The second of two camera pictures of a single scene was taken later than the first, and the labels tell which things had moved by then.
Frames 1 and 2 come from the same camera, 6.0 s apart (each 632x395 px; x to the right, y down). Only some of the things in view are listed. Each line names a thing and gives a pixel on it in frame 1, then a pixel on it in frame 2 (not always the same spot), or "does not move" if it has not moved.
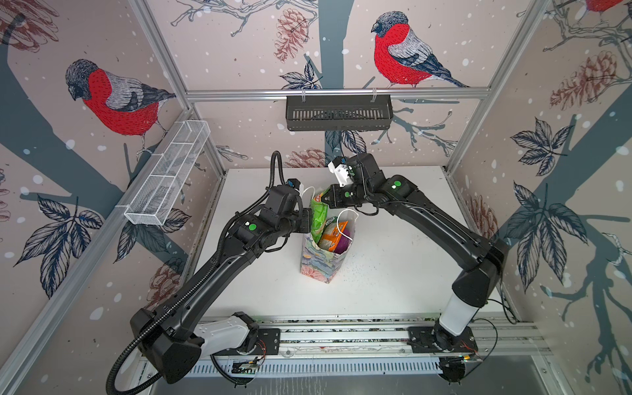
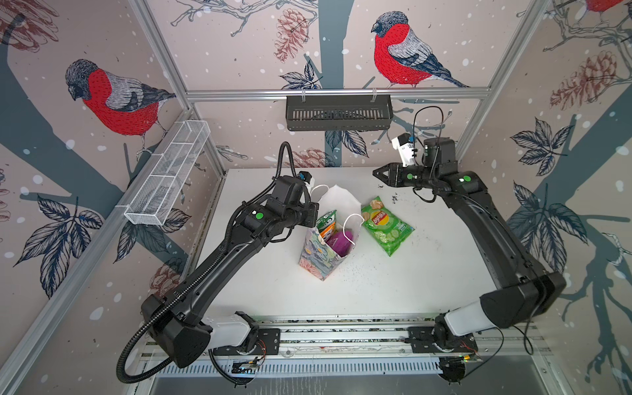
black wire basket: (339, 112) does not move
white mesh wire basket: (154, 197) does not move
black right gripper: (336, 199) -> (395, 176)
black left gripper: (306, 220) does not move
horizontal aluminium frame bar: (337, 91) does not move
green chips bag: (318, 211) -> (384, 226)
